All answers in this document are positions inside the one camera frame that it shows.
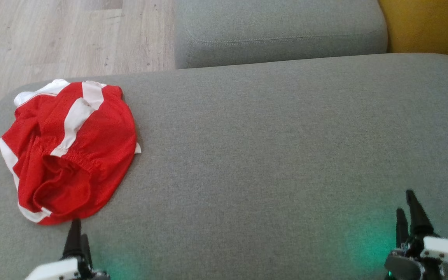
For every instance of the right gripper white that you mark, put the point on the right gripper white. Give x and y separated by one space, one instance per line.
447 251

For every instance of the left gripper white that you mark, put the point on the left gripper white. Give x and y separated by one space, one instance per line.
58 271

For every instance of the red shorts with white stripes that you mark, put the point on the red shorts with white stripes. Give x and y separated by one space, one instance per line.
103 128

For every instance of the wide yellow sofa backrest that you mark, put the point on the wide yellow sofa backrest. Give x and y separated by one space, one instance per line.
430 23

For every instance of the smaller grey sofa seat cushion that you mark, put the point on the smaller grey sofa seat cushion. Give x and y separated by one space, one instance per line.
278 27

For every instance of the right wrist dark camera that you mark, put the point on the right wrist dark camera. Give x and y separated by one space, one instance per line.
403 266

